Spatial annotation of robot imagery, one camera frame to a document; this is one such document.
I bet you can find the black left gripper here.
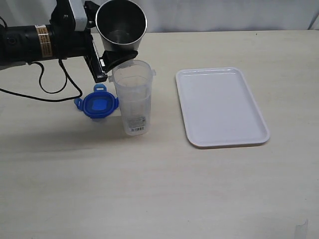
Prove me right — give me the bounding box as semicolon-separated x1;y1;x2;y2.
50;0;138;82

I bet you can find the stainless steel tumbler cup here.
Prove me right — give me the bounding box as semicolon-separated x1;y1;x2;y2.
95;0;148;51

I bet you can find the blue plastic container lid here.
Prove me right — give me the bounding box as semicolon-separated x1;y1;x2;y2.
74;84;119;120

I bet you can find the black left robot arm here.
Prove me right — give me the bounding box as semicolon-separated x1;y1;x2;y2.
0;0;148;83

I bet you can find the tall clear plastic container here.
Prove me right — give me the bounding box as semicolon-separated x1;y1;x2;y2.
109;60;156;136

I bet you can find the white backdrop curtain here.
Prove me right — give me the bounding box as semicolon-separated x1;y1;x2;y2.
0;0;319;33

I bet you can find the white rectangular plastic tray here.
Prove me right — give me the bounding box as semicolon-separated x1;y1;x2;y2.
175;67;270;148

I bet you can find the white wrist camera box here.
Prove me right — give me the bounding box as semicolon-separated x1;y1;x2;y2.
69;0;88;31

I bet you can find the black cable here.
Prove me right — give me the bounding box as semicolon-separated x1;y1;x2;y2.
0;16;83;102

